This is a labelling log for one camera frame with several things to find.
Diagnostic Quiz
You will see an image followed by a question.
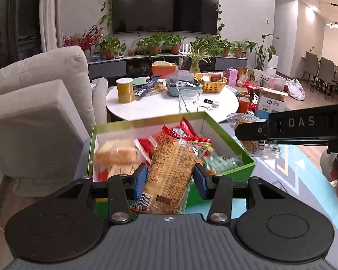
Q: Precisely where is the orange box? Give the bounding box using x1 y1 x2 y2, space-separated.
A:
151 61 177 79

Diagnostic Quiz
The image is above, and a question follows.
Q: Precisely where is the black television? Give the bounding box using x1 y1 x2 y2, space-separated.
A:
112 0 219 34

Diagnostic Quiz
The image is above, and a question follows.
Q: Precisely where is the teal printed mat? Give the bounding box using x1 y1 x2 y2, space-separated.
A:
186 124 338 270

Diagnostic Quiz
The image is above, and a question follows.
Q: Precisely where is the tan cracker packet red edge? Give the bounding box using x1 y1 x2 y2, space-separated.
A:
130 125 212 214

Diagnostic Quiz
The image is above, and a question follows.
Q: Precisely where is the clear glass jar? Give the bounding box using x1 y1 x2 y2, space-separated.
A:
178 88 200 113

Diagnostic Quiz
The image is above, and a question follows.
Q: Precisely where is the green cardboard box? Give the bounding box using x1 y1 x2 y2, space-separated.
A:
87 111 256 220

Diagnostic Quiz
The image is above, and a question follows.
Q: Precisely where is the dark window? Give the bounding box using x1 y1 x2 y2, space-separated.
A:
0 0 43 71

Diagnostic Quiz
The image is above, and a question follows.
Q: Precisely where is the grey television cabinet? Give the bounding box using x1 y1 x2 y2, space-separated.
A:
87 53 248 81

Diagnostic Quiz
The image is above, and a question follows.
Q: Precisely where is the sliced bread packet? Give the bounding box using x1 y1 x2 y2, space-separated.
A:
107 163 143 178
94 139 140 166

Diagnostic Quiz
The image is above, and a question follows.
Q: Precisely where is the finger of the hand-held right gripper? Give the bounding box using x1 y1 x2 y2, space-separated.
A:
235 120 271 142

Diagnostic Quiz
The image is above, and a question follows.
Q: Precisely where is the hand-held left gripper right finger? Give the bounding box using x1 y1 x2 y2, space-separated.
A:
193 164 286 223

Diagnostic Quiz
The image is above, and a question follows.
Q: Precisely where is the pink box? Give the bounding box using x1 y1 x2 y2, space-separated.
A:
225 67 238 86

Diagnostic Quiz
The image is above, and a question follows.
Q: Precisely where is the red rice cracker packet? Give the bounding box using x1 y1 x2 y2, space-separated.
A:
134 136 158 164

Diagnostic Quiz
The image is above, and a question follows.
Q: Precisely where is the potted green plant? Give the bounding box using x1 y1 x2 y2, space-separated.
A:
137 34 165 56
163 34 186 55
231 40 248 58
196 36 231 57
96 35 126 60

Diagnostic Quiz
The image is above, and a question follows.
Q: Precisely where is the white curtain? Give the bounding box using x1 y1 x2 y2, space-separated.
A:
39 0 58 52

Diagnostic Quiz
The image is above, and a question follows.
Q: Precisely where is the clear storage box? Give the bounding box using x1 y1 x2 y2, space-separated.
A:
260 73 288 92

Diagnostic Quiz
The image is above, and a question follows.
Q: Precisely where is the yellow canister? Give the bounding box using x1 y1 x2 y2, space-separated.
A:
116 78 135 104

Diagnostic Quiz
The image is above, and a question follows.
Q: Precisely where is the brown cardboard box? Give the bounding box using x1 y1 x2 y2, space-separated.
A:
255 87 288 120

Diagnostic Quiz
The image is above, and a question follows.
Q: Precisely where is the round white table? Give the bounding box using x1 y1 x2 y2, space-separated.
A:
105 83 239 123

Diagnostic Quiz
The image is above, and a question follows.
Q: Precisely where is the hanging vine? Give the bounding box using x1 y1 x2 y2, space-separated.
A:
214 0 226 38
100 0 121 34

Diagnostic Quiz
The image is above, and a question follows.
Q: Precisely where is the light green snack packet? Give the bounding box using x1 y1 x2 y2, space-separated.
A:
203 155 243 175

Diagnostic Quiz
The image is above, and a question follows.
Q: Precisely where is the tall leafy plant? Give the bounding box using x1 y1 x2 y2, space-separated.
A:
245 34 279 71

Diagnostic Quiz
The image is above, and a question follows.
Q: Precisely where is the white plastic bag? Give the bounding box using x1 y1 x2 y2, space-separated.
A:
287 78 306 101

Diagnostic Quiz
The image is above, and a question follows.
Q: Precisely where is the yellow woven basket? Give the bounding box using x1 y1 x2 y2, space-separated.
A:
194 73 228 93

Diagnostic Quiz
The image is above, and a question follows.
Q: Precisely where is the red flower bouquet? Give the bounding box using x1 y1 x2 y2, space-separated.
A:
62 25 100 55

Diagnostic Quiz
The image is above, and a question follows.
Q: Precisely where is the light grey sofa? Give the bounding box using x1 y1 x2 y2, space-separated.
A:
0 45 109 197

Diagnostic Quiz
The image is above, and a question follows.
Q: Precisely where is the red white snack packet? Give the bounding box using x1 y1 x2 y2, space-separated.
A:
169 116 203 141

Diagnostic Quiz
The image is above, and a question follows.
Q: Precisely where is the grey dining chair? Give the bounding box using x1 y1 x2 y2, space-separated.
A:
301 51 319 85
317 57 338 100

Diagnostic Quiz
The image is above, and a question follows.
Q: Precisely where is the dark blue snack packet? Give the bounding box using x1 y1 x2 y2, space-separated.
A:
134 84 153 97

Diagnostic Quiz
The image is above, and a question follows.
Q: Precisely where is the orange cup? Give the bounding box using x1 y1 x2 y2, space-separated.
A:
238 97 251 114

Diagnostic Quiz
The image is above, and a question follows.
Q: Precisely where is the green plant in glass vase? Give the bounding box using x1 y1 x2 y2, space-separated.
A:
183 48 212 74

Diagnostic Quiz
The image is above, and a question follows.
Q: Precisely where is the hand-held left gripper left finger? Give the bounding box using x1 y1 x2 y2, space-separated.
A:
55 163 149 224

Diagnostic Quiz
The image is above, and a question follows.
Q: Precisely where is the clear cookie packet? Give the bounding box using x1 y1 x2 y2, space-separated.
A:
227 112 283 157

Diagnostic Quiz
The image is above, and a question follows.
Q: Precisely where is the teal plastic bin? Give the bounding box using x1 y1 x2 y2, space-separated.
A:
165 72 202 97

